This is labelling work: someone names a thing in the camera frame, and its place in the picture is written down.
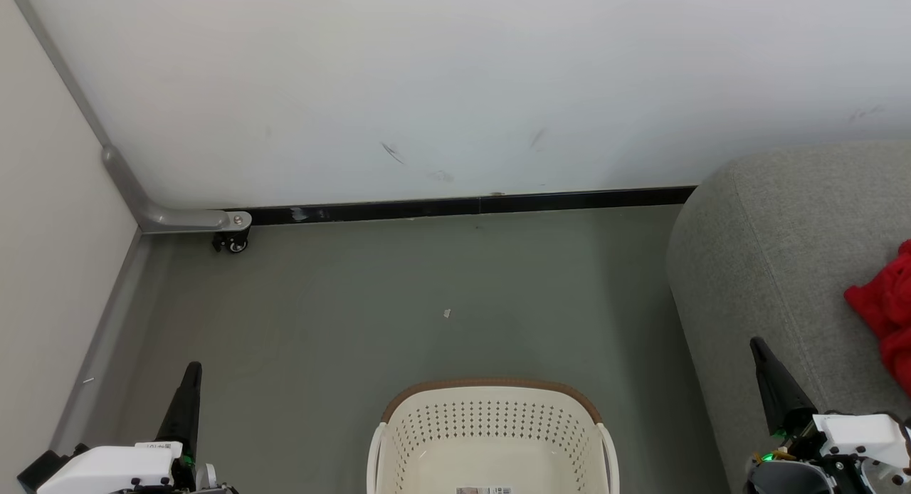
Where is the small black caster wheel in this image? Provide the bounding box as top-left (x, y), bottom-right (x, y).
top-left (212, 227), bottom-right (250, 253)

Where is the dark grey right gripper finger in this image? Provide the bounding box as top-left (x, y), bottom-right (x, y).
top-left (750, 337), bottom-right (818, 438)

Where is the black wall baseboard strip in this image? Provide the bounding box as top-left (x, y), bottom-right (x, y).
top-left (224, 186), bottom-right (698, 226)

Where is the red cloth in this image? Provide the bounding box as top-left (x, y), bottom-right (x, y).
top-left (843, 239), bottom-right (911, 397)

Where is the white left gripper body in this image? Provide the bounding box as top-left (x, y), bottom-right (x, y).
top-left (36, 441), bottom-right (196, 494)

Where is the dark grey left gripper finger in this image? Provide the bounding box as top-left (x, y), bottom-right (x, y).
top-left (155, 362), bottom-right (204, 468)

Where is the cream perforated laundry basket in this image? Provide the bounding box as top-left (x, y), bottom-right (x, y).
top-left (367, 378), bottom-right (620, 494)

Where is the grey fabric sofa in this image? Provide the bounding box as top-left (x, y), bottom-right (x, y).
top-left (665, 140), bottom-right (911, 494)

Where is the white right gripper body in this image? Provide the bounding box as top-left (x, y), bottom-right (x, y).
top-left (776, 412), bottom-right (911, 488)

